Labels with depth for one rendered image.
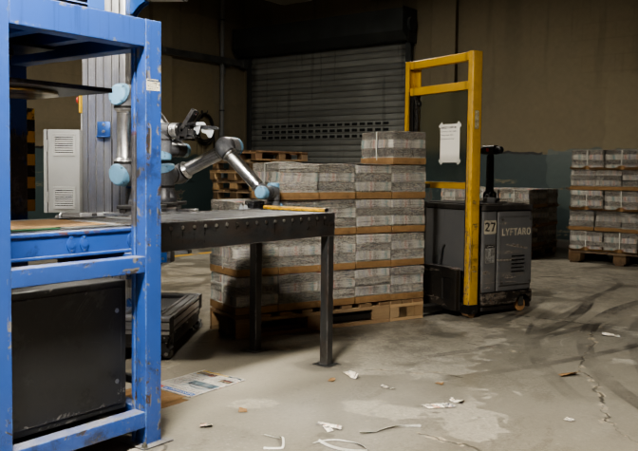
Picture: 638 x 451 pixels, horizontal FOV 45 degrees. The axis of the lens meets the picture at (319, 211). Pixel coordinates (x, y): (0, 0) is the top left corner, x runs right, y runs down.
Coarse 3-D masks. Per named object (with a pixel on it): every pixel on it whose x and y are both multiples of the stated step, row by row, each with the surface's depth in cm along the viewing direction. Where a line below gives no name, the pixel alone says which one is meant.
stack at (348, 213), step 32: (352, 224) 508; (384, 224) 522; (224, 256) 477; (288, 256) 483; (320, 256) 496; (352, 256) 509; (384, 256) 522; (224, 288) 479; (288, 288) 484; (320, 288) 496; (352, 288) 510; (384, 288) 524; (224, 320) 479; (288, 320) 525; (384, 320) 525
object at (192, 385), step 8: (184, 376) 380; (192, 376) 380; (200, 376) 380; (208, 376) 380; (216, 376) 380; (224, 376) 381; (232, 376) 381; (160, 384) 365; (168, 384) 365; (176, 384) 366; (184, 384) 366; (192, 384) 367; (200, 384) 367; (208, 384) 367; (216, 384) 367; (224, 384) 367; (232, 384) 368; (176, 392) 352; (184, 392) 352; (192, 392) 353; (200, 392) 353
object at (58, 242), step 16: (112, 224) 300; (16, 240) 257; (32, 240) 262; (48, 240) 267; (64, 240) 272; (80, 240) 277; (96, 240) 282; (112, 240) 288; (128, 240) 294; (16, 256) 258; (32, 256) 262; (48, 256) 267; (64, 256) 271
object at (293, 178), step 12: (276, 168) 478; (288, 168) 477; (300, 168) 482; (312, 168) 486; (276, 180) 477; (288, 180) 478; (300, 180) 483; (312, 180) 488; (288, 192) 478; (300, 192) 483; (312, 192) 488
